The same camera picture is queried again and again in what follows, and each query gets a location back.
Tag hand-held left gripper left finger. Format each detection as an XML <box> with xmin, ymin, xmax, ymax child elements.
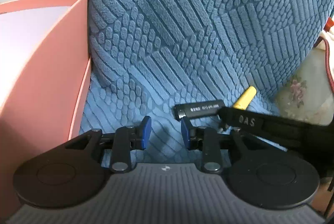
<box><xmin>65</xmin><ymin>116</ymin><xmax>152</xmax><ymax>174</ymax></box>

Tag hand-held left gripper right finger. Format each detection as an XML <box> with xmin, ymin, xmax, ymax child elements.
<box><xmin>181</xmin><ymin>117</ymin><xmax>251</xmax><ymax>173</ymax></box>

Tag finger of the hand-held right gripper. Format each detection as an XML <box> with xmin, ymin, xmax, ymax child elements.
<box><xmin>217</xmin><ymin>106</ymin><xmax>240</xmax><ymax>132</ymax></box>

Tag black lighter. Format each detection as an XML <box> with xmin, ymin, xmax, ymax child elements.
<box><xmin>174</xmin><ymin>99</ymin><xmax>225</xmax><ymax>121</ymax></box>

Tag pink cardboard box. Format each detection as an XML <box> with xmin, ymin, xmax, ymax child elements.
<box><xmin>0</xmin><ymin>0</ymin><xmax>91</xmax><ymax>215</ymax></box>

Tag yellow tube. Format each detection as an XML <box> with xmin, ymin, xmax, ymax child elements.
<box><xmin>233</xmin><ymin>86</ymin><xmax>257</xmax><ymax>110</ymax></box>

